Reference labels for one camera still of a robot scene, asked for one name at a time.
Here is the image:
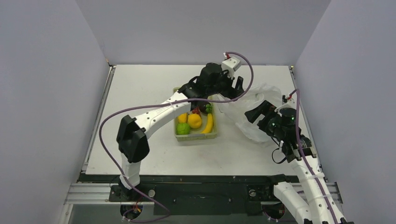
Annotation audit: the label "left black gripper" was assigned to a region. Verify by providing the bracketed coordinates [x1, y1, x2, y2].
[207, 69, 243, 101]

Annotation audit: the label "white plastic bag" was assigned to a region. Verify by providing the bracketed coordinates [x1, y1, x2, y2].
[217, 83, 282, 143]

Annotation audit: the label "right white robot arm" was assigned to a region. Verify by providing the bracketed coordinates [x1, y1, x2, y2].
[245, 99, 348, 224]

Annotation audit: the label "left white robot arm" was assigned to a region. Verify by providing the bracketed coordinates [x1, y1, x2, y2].
[116, 59, 244, 201]

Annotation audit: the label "fake dark mangosteen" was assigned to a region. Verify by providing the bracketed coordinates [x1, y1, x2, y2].
[199, 103, 213, 114]

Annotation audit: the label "fake red grapes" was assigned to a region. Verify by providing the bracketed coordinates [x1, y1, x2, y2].
[191, 107, 200, 115]

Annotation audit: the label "fake yellow banana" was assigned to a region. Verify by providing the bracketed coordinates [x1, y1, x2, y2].
[201, 113, 214, 134]

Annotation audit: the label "fake orange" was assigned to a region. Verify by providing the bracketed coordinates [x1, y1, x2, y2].
[187, 113, 202, 129]

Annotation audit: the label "fake yellow mango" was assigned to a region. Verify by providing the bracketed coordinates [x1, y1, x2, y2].
[177, 113, 188, 123]

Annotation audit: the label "fake green custard apple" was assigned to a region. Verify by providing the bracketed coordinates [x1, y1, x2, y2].
[176, 123, 191, 135]

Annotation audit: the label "beige perforated plastic basket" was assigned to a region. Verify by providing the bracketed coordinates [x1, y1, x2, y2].
[173, 102, 218, 141]

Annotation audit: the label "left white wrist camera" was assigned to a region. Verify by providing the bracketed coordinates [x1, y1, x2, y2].
[221, 53, 241, 79]

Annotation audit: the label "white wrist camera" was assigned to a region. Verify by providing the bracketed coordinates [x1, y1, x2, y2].
[221, 53, 241, 79]
[275, 95, 297, 113]

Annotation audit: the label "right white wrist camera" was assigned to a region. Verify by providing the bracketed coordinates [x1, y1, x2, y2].
[275, 95, 297, 113]

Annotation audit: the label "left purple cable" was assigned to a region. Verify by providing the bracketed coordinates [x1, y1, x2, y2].
[98, 51, 255, 224]

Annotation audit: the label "aluminium frame rail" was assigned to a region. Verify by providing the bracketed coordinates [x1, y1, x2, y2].
[59, 65, 173, 224]

